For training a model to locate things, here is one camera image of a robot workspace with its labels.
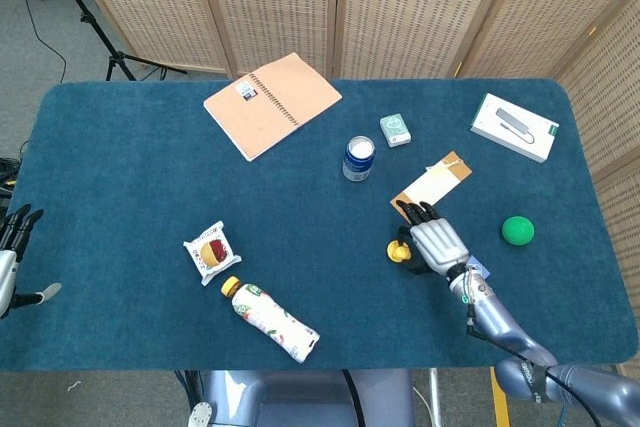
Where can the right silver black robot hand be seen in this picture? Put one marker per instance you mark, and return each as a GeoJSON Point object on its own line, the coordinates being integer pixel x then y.
{"type": "Point", "coordinates": [440, 244]}

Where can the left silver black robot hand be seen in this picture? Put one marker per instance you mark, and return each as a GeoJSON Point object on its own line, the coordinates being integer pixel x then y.
{"type": "Point", "coordinates": [12, 252]}

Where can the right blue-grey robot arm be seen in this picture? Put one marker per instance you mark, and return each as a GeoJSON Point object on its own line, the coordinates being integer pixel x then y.
{"type": "Point", "coordinates": [505, 332]}

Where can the yellow round cap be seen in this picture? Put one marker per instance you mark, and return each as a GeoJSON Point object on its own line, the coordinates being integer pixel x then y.
{"type": "Point", "coordinates": [396, 258]}

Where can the small blue card box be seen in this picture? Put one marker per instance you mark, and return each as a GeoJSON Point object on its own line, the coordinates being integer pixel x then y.
{"type": "Point", "coordinates": [479, 267]}

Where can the green ball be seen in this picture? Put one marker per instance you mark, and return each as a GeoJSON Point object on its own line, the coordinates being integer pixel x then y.
{"type": "Point", "coordinates": [517, 230]}

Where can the blue white drink can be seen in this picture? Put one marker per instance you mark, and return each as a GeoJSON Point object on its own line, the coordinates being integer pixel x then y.
{"type": "Point", "coordinates": [358, 167]}

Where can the small green card box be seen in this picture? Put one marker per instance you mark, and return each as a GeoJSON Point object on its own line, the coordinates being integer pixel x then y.
{"type": "Point", "coordinates": [395, 130]}

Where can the white usb hub box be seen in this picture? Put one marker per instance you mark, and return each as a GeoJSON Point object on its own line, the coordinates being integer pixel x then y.
{"type": "Point", "coordinates": [515, 128]}

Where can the blue table mat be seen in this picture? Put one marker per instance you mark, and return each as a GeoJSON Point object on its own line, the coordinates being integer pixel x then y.
{"type": "Point", "coordinates": [150, 207]}

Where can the metal table leg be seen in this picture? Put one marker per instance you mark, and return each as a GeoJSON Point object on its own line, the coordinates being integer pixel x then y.
{"type": "Point", "coordinates": [435, 397]}

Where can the yellow floor strip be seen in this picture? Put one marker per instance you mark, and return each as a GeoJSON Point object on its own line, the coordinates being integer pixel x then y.
{"type": "Point", "coordinates": [500, 409]}

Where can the white bottle yellow cap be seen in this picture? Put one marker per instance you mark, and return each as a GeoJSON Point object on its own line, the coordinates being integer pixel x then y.
{"type": "Point", "coordinates": [272, 321]}

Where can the white packaged pastry snack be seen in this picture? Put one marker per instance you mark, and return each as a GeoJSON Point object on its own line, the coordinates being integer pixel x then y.
{"type": "Point", "coordinates": [212, 253]}

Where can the blue-grey robot torso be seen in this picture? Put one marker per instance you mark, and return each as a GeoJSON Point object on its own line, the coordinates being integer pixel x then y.
{"type": "Point", "coordinates": [300, 399]}

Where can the tan spiral notebook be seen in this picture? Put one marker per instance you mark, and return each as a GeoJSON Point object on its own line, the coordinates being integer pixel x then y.
{"type": "Point", "coordinates": [272, 104]}

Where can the wooden woven folding screen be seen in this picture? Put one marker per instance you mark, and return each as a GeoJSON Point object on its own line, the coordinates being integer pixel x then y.
{"type": "Point", "coordinates": [400, 7]}

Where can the black tripod stand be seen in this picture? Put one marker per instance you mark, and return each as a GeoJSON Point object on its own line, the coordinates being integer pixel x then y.
{"type": "Point", "coordinates": [90, 22]}

